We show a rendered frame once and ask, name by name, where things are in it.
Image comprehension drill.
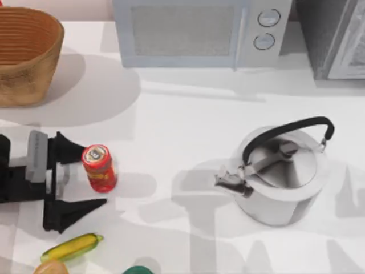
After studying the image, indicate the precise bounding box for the pale microwave oven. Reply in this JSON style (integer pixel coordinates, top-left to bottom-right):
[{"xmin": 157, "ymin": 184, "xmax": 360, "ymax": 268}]
[{"xmin": 111, "ymin": 0, "xmax": 294, "ymax": 72}]

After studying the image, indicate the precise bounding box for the red can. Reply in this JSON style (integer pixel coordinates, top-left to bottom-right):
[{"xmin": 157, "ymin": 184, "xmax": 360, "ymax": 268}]
[{"xmin": 82, "ymin": 143, "xmax": 118, "ymax": 194}]

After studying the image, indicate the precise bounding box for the microwave door handle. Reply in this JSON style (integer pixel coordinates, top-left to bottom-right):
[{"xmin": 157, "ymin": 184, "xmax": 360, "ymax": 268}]
[{"xmin": 232, "ymin": 6, "xmax": 248, "ymax": 72}]

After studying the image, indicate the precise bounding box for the woven brown basket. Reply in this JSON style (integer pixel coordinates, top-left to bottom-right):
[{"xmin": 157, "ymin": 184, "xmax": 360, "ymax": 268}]
[{"xmin": 0, "ymin": 6, "xmax": 65, "ymax": 108}]

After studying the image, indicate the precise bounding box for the green round object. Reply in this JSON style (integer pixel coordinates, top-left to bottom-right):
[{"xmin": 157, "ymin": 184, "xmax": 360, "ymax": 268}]
[{"xmin": 121, "ymin": 265, "xmax": 155, "ymax": 274}]

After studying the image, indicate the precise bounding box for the microwave oven door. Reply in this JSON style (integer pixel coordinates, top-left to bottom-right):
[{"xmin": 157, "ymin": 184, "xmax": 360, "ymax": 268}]
[{"xmin": 113, "ymin": 0, "xmax": 249, "ymax": 70}]

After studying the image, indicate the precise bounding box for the silver kettle with black handle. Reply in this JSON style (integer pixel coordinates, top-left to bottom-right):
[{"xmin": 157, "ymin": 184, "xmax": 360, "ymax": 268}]
[{"xmin": 214, "ymin": 116, "xmax": 336, "ymax": 228}]

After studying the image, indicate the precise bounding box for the yellow and green banana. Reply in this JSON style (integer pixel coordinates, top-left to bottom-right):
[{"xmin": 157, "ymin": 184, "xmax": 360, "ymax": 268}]
[{"xmin": 40, "ymin": 232, "xmax": 104, "ymax": 264}]

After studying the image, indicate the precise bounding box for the round microwave knob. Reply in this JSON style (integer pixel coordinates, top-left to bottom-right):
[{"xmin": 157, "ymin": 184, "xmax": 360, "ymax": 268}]
[
  {"xmin": 253, "ymin": 32, "xmax": 276, "ymax": 51},
  {"xmin": 257, "ymin": 8, "xmax": 282, "ymax": 28}
]

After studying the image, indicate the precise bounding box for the orange bread roll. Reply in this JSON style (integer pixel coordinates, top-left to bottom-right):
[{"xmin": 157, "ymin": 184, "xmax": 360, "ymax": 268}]
[{"xmin": 33, "ymin": 260, "xmax": 70, "ymax": 274}]

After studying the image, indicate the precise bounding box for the pale grey cabinet door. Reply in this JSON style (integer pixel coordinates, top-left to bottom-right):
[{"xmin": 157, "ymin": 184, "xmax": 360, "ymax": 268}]
[{"xmin": 327, "ymin": 0, "xmax": 365, "ymax": 80}]

